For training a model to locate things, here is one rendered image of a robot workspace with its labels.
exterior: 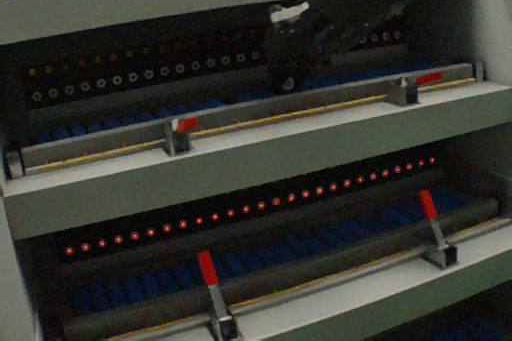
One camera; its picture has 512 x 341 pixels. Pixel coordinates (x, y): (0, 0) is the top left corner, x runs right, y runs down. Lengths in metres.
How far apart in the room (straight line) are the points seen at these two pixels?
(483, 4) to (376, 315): 0.42
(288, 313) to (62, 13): 0.38
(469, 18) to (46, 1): 0.54
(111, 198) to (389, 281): 0.31
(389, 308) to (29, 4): 0.49
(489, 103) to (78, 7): 0.49
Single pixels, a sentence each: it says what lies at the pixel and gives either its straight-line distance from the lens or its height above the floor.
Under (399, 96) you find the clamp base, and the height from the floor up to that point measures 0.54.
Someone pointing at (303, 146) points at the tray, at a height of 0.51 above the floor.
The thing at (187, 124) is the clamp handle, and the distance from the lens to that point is 0.52.
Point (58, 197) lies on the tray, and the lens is 0.57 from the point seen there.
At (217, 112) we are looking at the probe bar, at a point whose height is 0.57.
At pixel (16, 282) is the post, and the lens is 0.56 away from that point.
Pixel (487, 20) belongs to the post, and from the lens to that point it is 0.80.
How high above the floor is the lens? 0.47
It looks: 4 degrees up
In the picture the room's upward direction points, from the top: 14 degrees counter-clockwise
